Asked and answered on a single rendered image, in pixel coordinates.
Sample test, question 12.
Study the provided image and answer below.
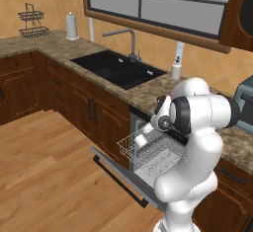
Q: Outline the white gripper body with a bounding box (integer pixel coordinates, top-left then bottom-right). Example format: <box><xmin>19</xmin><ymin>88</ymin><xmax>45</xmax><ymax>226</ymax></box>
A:
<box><xmin>132</xmin><ymin>123</ymin><xmax>156</xmax><ymax>148</ymax></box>

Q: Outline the dishwasher body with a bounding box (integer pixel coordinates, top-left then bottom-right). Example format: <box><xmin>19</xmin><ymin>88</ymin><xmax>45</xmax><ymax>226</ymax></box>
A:
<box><xmin>127</xmin><ymin>104</ymin><xmax>190</xmax><ymax>178</ymax></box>

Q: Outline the dark wood cupboard door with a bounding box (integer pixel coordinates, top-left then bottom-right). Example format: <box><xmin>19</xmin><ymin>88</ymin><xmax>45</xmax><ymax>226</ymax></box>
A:
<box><xmin>0</xmin><ymin>65</ymin><xmax>43</xmax><ymax>125</ymax></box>
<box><xmin>68</xmin><ymin>80</ymin><xmax>99</xmax><ymax>143</ymax></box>
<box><xmin>93</xmin><ymin>94</ymin><xmax>132</xmax><ymax>171</ymax></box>
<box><xmin>193</xmin><ymin>182</ymin><xmax>253</xmax><ymax>232</ymax></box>

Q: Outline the grey dishwasher door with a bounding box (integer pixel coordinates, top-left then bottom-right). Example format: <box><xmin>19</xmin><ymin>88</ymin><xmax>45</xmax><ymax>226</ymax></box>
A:
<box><xmin>88</xmin><ymin>144</ymin><xmax>168</xmax><ymax>213</ymax></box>

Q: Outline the white soap dispenser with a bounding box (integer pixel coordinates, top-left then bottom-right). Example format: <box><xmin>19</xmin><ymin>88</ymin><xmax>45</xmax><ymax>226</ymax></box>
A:
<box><xmin>170</xmin><ymin>55</ymin><xmax>183</xmax><ymax>81</ymax></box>

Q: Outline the black double sink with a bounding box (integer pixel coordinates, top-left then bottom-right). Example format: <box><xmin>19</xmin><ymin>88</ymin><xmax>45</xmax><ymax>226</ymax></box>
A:
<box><xmin>69</xmin><ymin>48</ymin><xmax>168</xmax><ymax>92</ymax></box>

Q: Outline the dark wood drawer front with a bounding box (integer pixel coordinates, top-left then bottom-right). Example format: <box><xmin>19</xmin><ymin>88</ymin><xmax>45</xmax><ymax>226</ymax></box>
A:
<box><xmin>51</xmin><ymin>102</ymin><xmax>74</xmax><ymax>124</ymax></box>
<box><xmin>43</xmin><ymin>55</ymin><xmax>69</xmax><ymax>78</ymax></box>
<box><xmin>48</xmin><ymin>87</ymin><xmax>72</xmax><ymax>108</ymax></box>
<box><xmin>46</xmin><ymin>72</ymin><xmax>71</xmax><ymax>93</ymax></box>
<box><xmin>0</xmin><ymin>51</ymin><xmax>36</xmax><ymax>75</ymax></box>
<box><xmin>212</xmin><ymin>157</ymin><xmax>253</xmax><ymax>193</ymax></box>

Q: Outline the grey sink tap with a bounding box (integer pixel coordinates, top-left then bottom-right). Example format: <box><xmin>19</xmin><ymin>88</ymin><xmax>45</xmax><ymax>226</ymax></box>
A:
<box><xmin>101</xmin><ymin>28</ymin><xmax>143</xmax><ymax>63</ymax></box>

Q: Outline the grey toaster oven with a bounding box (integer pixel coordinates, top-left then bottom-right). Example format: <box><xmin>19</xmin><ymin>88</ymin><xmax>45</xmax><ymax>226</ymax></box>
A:
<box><xmin>229</xmin><ymin>75</ymin><xmax>253</xmax><ymax>135</ymax></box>

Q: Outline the window with white blinds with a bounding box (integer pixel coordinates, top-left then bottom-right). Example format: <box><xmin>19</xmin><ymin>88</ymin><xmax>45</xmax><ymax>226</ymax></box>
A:
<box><xmin>81</xmin><ymin>0</ymin><xmax>232</xmax><ymax>54</ymax></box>

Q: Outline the white paper towel roll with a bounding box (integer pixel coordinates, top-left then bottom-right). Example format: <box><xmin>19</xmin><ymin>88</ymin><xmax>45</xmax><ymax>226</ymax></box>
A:
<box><xmin>64</xmin><ymin>11</ymin><xmax>81</xmax><ymax>41</ymax></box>

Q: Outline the white wire dishwasher rack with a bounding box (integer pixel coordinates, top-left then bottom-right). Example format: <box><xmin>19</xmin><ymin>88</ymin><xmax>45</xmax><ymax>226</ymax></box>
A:
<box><xmin>116</xmin><ymin>122</ymin><xmax>186</xmax><ymax>180</ymax></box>

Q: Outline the black dishwasher door handle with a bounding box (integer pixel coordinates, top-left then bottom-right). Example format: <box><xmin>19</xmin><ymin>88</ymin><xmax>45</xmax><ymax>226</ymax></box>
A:
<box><xmin>92</xmin><ymin>154</ymin><xmax>149</xmax><ymax>209</ymax></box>

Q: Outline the black wire tiered stand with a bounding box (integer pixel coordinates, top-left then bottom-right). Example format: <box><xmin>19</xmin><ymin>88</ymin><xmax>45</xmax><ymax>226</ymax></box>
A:
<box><xmin>17</xmin><ymin>2</ymin><xmax>50</xmax><ymax>39</ymax></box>

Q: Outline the dark wood wall cupboard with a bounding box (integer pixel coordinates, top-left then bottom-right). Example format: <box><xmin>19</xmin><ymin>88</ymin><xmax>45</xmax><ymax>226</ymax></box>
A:
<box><xmin>218</xmin><ymin>0</ymin><xmax>253</xmax><ymax>53</ymax></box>

